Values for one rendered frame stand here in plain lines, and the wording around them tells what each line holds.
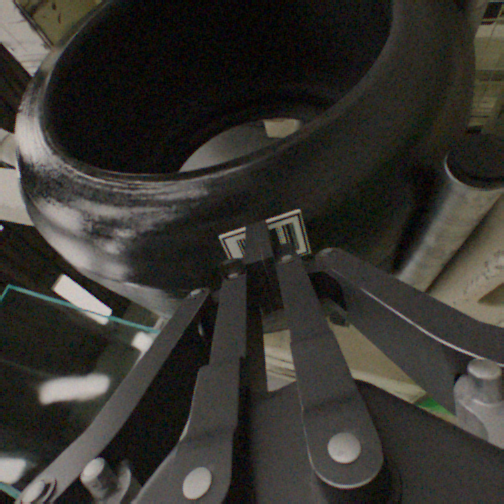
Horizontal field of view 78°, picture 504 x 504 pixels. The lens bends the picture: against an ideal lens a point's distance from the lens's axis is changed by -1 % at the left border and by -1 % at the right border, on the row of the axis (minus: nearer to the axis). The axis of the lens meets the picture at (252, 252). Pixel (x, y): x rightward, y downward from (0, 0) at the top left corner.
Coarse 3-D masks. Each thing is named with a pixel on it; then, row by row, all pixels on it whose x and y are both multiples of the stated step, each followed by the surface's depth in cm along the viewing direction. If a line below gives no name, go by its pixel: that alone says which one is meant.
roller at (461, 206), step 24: (456, 144) 22; (480, 144) 21; (456, 168) 21; (480, 168) 21; (432, 192) 25; (456, 192) 22; (480, 192) 21; (432, 216) 26; (456, 216) 24; (480, 216) 24; (408, 240) 34; (432, 240) 29; (456, 240) 27; (408, 264) 35; (432, 264) 32
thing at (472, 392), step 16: (480, 368) 6; (496, 368) 6; (464, 384) 7; (480, 384) 6; (496, 384) 6; (464, 400) 7; (480, 400) 6; (496, 400) 6; (464, 416) 7; (480, 416) 6; (496, 416) 6; (480, 432) 6; (496, 432) 6
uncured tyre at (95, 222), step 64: (128, 0) 44; (192, 0) 53; (256, 0) 53; (320, 0) 50; (384, 0) 32; (448, 0) 29; (64, 64) 40; (128, 64) 55; (192, 64) 62; (256, 64) 64; (320, 64) 60; (384, 64) 26; (448, 64) 26; (64, 128) 48; (128, 128) 61; (192, 128) 68; (320, 128) 24; (384, 128) 24; (448, 128) 26; (64, 192) 29; (128, 192) 26; (192, 192) 25; (256, 192) 24; (320, 192) 23; (384, 192) 24; (64, 256) 31; (128, 256) 26; (192, 256) 25; (384, 256) 32
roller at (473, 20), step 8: (456, 0) 35; (464, 0) 34; (472, 0) 34; (480, 0) 34; (488, 0) 34; (464, 8) 35; (472, 8) 34; (480, 8) 35; (464, 16) 35; (472, 16) 35; (480, 16) 36; (472, 24) 36; (472, 32) 37
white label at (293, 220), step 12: (288, 216) 22; (300, 216) 22; (276, 228) 22; (288, 228) 23; (300, 228) 23; (228, 240) 23; (240, 240) 23; (276, 240) 23; (288, 240) 23; (300, 240) 23; (228, 252) 23; (240, 252) 23; (300, 252) 24
